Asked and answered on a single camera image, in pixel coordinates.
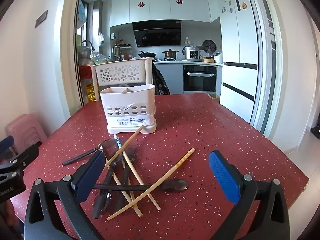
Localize grey wall switch panel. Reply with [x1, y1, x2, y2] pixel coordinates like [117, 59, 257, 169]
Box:
[35, 10, 48, 28]

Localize black-handled metal spoon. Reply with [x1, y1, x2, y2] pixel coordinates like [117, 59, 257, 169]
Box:
[62, 138, 118, 166]
[115, 147, 138, 210]
[93, 179, 190, 193]
[91, 154, 123, 218]
[94, 192, 113, 215]

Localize white plastic utensil holder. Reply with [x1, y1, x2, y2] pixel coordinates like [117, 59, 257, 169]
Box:
[99, 84, 157, 134]

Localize pink plastic stool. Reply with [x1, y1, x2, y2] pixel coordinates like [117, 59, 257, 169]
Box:
[5, 114, 48, 155]

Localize white sliding door frame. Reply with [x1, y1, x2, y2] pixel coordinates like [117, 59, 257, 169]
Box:
[60, 0, 283, 133]

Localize kitchen faucet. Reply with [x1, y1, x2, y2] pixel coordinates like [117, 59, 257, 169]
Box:
[80, 40, 95, 58]

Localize white refrigerator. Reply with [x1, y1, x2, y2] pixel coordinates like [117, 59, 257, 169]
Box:
[215, 0, 259, 123]

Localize blue plastic bag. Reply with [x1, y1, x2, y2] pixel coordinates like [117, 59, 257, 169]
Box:
[76, 0, 87, 28]

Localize black built-in oven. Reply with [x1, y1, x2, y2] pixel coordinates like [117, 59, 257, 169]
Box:
[183, 64, 217, 93]

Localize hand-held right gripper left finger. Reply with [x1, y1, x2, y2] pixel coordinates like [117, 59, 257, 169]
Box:
[24, 151, 106, 240]

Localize silver rice cooker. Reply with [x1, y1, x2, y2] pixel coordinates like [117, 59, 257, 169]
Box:
[182, 45, 202, 61]

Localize black bag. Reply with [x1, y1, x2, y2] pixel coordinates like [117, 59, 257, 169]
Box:
[151, 64, 171, 96]

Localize yellow patterned bamboo chopstick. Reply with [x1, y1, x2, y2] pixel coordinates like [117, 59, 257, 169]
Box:
[106, 148, 195, 221]

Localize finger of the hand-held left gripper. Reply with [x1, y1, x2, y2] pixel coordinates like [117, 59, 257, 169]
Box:
[9, 144, 40, 172]
[0, 136, 15, 157]

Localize grey lower kitchen cabinet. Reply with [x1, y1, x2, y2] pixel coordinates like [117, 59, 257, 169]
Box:
[152, 62, 184, 95]

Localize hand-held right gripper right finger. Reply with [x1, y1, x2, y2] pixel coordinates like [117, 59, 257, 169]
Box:
[209, 150, 292, 240]

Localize red box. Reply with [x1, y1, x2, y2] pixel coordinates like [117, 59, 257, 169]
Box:
[79, 65, 94, 80]

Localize condiment rack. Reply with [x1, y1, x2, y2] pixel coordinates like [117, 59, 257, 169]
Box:
[111, 39, 133, 62]

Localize plain bamboo chopstick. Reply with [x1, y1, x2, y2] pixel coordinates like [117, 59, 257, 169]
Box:
[106, 126, 144, 169]
[104, 156, 144, 217]

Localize gold foil item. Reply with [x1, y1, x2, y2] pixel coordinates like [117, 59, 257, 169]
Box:
[86, 81, 97, 102]

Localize blue patterned bamboo chopstick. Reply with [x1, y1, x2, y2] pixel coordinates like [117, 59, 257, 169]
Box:
[114, 134, 161, 211]

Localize cream flower-cutout plastic rack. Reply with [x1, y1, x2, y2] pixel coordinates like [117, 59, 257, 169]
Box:
[91, 58, 155, 102]

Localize black range hood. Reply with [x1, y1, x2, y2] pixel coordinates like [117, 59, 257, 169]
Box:
[132, 20, 182, 48]

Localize white upper kitchen cabinets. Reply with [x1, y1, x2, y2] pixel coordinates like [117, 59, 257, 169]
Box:
[110, 0, 220, 27]

